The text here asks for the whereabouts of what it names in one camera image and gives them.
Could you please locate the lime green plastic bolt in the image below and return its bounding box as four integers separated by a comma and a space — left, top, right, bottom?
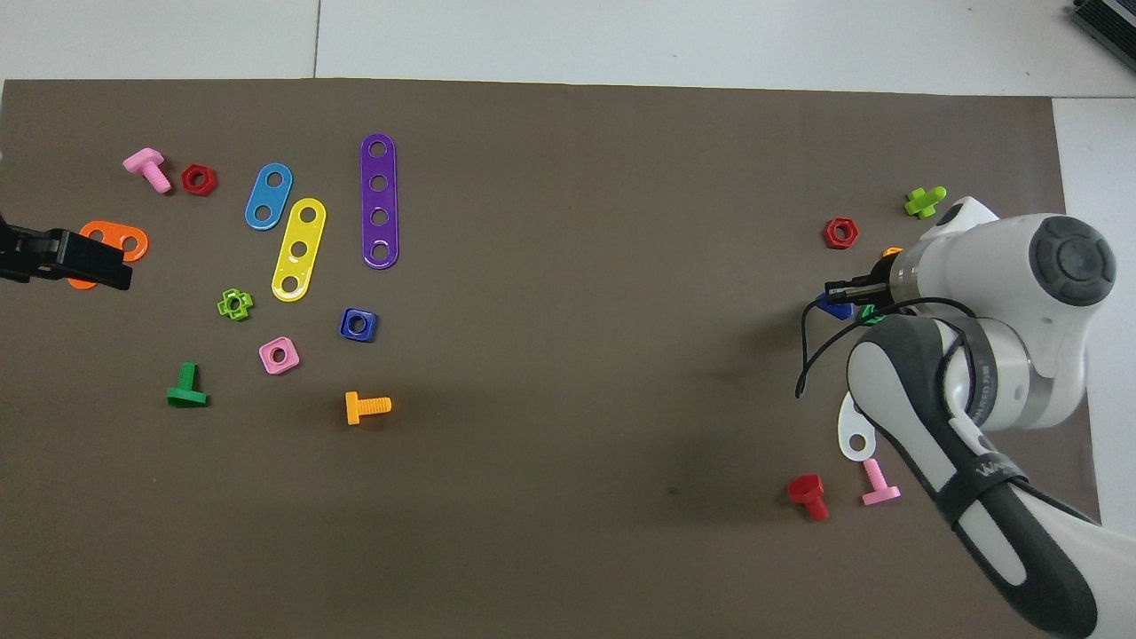
903, 185, 948, 220

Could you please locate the yellow three-hole plastic plate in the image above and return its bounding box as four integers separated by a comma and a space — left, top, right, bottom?
271, 197, 327, 304

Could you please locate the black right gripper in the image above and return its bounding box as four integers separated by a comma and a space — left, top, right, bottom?
824, 276, 894, 312

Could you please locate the purple four-hole plastic plate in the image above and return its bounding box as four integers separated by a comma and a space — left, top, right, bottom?
359, 133, 400, 270

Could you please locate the dark grey electronic device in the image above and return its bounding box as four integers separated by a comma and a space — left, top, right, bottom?
1068, 0, 1136, 51

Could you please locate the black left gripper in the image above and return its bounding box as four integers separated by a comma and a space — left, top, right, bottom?
0, 222, 134, 292

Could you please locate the orange plastic bolt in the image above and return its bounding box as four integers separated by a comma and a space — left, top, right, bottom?
344, 390, 393, 427

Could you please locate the dark green plastic bolt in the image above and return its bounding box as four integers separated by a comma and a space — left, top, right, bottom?
166, 361, 209, 409

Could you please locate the orange heart-shaped plastic plate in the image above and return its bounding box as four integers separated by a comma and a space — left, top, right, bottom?
67, 220, 151, 291

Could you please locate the pink plastic bolt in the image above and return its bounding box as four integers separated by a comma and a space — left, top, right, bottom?
860, 458, 903, 508
122, 147, 173, 195

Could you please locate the white curved five-hole plate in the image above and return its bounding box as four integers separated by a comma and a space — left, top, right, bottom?
837, 393, 880, 463

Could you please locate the red plastic bolt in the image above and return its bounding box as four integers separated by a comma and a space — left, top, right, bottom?
786, 474, 831, 523

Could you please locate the brown paper mat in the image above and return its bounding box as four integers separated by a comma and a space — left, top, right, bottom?
0, 78, 1103, 639

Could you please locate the pink square plastic nut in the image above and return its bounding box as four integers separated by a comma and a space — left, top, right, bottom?
258, 336, 301, 375

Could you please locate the blue two-hole plastic plate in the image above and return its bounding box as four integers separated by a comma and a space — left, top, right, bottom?
244, 162, 294, 232

